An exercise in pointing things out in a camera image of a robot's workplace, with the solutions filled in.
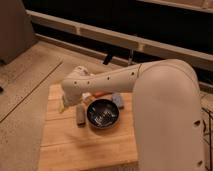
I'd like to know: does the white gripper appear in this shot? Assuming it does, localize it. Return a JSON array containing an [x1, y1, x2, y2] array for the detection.
[[59, 94, 81, 113]]

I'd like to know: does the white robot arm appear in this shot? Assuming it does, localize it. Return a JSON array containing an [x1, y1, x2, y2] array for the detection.
[[61, 59, 205, 171]]

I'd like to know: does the orange carrot toy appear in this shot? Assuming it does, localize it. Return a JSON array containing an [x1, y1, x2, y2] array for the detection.
[[93, 92, 112, 98]]

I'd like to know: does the black bowl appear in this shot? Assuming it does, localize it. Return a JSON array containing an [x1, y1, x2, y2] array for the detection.
[[86, 99, 119, 129]]

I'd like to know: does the wooden board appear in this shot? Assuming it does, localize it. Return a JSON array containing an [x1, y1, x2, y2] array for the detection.
[[38, 84, 139, 171]]

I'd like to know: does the beige cabinet at left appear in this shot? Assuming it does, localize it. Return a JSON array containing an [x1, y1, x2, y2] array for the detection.
[[0, 0, 37, 64]]

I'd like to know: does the white window rail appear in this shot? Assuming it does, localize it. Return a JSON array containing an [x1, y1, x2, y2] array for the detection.
[[27, 10, 213, 72]]

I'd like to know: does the black cable on floor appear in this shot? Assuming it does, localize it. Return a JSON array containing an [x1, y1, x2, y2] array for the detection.
[[199, 108, 213, 171]]

